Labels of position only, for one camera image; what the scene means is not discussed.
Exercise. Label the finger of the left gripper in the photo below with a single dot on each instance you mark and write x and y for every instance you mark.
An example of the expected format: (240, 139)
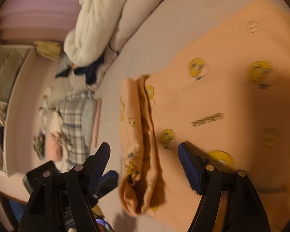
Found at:
(107, 183)

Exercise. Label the pink curtain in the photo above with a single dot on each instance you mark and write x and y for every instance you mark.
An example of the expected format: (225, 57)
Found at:
(26, 21)

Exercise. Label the mint green folded towel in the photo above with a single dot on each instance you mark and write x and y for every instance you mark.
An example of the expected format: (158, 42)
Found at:
(88, 120)

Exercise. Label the white fluffy goose plush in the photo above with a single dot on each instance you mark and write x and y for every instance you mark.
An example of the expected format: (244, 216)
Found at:
(94, 27)

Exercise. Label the white open wardrobe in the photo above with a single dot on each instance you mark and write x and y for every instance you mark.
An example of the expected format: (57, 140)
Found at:
(16, 62)

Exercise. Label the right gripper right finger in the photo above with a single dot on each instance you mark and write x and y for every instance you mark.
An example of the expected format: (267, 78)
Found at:
(214, 182)

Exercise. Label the dark navy garment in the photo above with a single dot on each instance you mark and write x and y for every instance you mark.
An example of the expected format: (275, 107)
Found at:
(89, 71)

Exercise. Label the lilac rolled duvet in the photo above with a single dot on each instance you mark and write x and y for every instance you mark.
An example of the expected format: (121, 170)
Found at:
(134, 13)

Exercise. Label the peach cartoon print garment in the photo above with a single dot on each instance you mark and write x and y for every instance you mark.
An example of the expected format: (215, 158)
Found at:
(226, 94)

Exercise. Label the yellow straw broom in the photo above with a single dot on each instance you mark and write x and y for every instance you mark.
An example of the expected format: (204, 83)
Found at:
(48, 49)

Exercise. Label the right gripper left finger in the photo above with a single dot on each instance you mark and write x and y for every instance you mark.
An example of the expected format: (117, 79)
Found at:
(70, 191)

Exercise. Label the plaid grey pillow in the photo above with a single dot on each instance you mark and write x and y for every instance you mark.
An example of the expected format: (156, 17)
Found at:
(74, 108)

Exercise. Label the clothes pile on floor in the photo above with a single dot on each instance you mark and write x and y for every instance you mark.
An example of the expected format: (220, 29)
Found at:
(47, 141)

